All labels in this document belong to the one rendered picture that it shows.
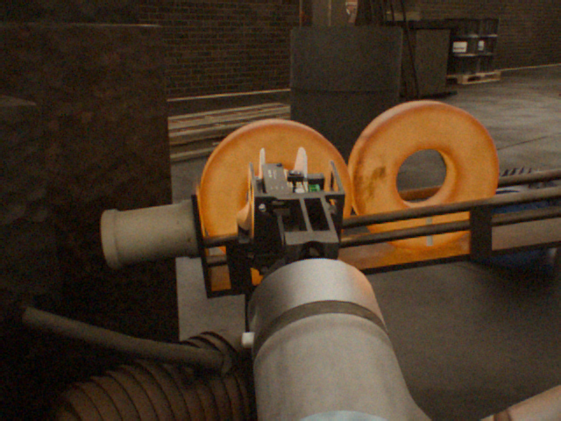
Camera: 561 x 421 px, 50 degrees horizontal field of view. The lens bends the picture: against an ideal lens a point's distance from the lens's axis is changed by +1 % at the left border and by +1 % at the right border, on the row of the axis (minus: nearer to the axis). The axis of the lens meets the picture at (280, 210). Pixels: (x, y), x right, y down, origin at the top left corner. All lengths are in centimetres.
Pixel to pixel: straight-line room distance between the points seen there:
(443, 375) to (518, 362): 23
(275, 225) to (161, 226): 16
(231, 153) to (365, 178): 14
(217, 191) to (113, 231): 11
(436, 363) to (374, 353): 139
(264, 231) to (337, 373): 17
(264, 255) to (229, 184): 13
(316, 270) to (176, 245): 23
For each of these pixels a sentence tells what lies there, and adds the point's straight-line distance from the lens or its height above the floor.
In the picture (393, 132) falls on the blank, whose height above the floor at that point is 77.
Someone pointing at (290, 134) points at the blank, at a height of 77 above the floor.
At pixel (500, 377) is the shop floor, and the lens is 173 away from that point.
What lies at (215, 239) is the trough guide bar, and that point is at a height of 67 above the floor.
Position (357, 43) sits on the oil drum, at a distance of 301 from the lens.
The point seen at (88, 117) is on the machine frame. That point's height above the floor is 76.
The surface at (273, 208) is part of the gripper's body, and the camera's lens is 46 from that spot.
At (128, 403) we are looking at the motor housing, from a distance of 63.
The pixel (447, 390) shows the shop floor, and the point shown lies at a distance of 163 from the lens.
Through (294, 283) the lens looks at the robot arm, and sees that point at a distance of 39.
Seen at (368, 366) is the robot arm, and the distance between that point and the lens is 34.
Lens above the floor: 87
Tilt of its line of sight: 17 degrees down
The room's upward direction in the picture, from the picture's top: straight up
